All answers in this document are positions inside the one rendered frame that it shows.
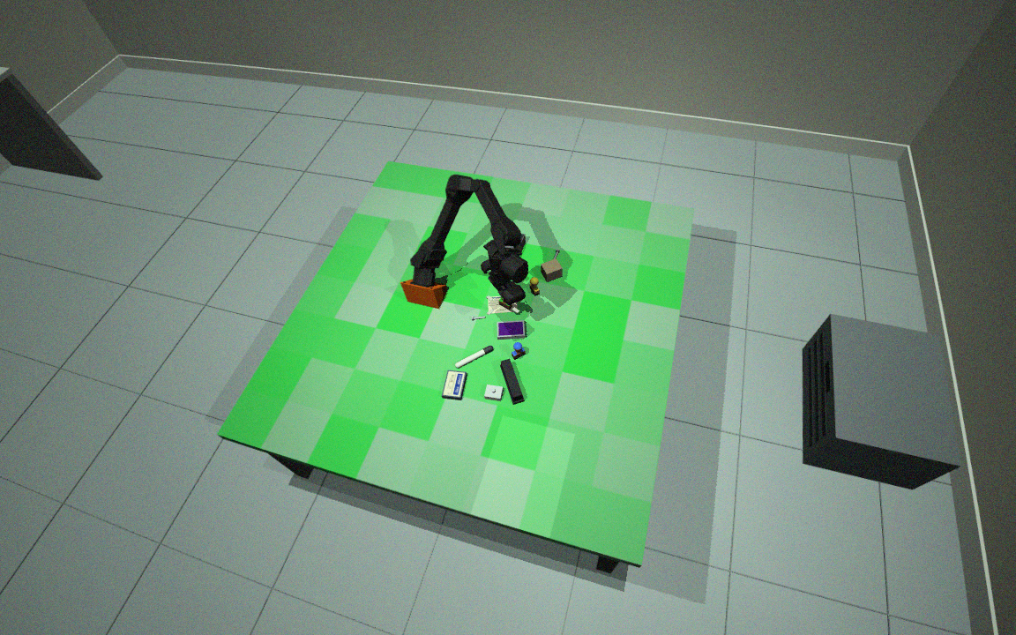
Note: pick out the white inspection card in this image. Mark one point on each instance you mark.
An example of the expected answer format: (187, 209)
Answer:
(494, 306)

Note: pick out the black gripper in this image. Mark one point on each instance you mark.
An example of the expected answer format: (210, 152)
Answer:
(510, 293)

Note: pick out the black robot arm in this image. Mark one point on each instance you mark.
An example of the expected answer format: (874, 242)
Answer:
(504, 231)

